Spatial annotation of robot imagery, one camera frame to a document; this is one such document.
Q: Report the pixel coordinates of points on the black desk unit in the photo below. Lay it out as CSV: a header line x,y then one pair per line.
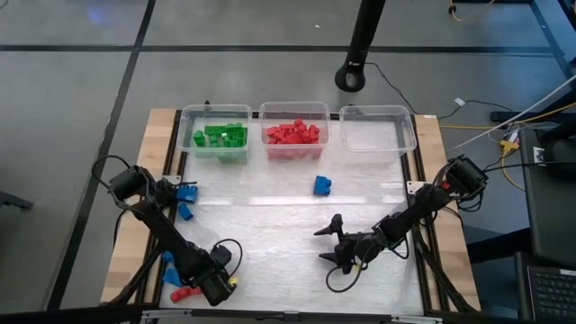
x,y
553,216

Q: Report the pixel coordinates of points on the clear plastic bin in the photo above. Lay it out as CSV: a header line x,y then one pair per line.
x,y
378,135
189,153
294,153

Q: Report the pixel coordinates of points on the black table leg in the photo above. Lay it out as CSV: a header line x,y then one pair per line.
x,y
555,36

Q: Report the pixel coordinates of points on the yellow plug connector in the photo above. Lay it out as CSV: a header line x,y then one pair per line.
x,y
508,145

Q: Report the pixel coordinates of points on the black pole stand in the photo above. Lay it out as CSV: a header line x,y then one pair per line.
x,y
362,31

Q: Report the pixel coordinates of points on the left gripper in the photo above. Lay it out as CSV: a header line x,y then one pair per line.
x,y
218,288

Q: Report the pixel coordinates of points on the black laptop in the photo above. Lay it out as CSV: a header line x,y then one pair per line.
x,y
553,292

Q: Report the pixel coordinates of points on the white table mat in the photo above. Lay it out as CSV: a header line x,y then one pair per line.
x,y
292,216

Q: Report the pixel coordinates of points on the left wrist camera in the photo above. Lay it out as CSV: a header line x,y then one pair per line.
x,y
221,257

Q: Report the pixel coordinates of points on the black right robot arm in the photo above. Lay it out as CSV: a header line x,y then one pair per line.
x,y
423,202

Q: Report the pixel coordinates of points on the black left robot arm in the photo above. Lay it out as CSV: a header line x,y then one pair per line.
x,y
171,234

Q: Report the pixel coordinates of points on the black aluminium table frame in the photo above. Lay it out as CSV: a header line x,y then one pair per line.
x,y
148,265

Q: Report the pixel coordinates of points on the grey floor foot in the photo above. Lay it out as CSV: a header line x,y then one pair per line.
x,y
15,201

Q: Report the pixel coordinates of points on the silver mounting plate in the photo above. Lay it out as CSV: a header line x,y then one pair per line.
x,y
173,179
414,186

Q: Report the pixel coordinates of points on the white paper tag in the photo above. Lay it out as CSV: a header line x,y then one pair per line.
x,y
459,101

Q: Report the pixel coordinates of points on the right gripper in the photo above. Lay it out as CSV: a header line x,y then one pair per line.
x,y
360,247

